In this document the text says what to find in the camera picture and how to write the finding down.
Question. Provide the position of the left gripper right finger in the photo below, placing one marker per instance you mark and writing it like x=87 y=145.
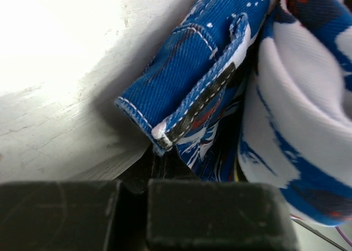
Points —
x=172 y=167

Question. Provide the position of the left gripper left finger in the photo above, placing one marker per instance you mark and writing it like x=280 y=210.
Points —
x=136 y=177

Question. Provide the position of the blue white red patterned trousers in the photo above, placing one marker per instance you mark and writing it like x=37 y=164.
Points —
x=257 y=90

